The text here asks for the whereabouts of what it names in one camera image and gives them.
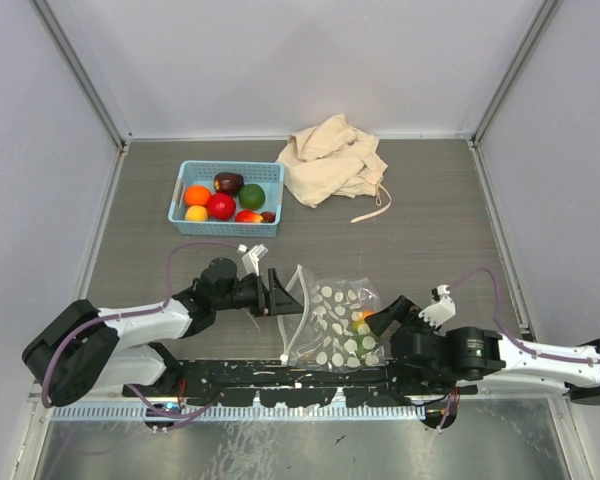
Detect light blue perforated basket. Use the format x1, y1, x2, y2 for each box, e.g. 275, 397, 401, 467
168, 160, 284, 238

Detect fake dark purple eggplant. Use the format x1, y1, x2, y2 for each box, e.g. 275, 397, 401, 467
213, 172, 244, 197

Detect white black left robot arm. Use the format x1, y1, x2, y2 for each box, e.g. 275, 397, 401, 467
22, 258, 304, 408

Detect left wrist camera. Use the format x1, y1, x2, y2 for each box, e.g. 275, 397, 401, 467
237, 244, 268, 276

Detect fake red pear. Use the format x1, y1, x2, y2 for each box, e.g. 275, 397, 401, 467
235, 210, 264, 223

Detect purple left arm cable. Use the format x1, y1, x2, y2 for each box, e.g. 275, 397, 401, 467
39, 241, 246, 431

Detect fake red pomegranate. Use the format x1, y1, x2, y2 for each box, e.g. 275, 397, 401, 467
206, 193, 236, 221

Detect light blue cable duct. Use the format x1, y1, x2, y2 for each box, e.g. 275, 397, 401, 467
50, 401, 426, 422

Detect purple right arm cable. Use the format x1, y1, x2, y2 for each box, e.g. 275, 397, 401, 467
447, 267, 600, 364

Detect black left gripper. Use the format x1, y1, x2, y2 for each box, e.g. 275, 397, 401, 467
213, 267, 303, 317

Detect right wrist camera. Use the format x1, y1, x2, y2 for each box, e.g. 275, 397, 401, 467
418, 285, 456, 329

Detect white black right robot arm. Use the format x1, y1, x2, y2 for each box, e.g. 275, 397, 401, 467
364, 285, 600, 406

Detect beige drawstring cloth bag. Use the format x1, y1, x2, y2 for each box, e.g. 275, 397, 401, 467
277, 114, 392, 224

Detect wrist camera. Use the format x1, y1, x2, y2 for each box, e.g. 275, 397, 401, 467
418, 285, 456, 329
237, 244, 268, 276

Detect fake dark purple plum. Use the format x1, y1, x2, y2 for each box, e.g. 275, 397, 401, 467
260, 211, 276, 224

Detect clear zip top bag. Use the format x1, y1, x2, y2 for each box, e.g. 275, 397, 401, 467
277, 265, 385, 373

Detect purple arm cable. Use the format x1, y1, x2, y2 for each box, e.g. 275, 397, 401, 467
447, 267, 600, 364
39, 241, 246, 431

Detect fake yellow lemon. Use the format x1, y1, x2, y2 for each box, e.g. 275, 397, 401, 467
238, 184, 266, 211

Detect fake yellow peach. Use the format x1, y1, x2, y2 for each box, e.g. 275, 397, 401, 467
184, 205, 209, 222

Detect fake green orange mango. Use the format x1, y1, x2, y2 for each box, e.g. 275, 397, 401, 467
351, 310, 380, 358

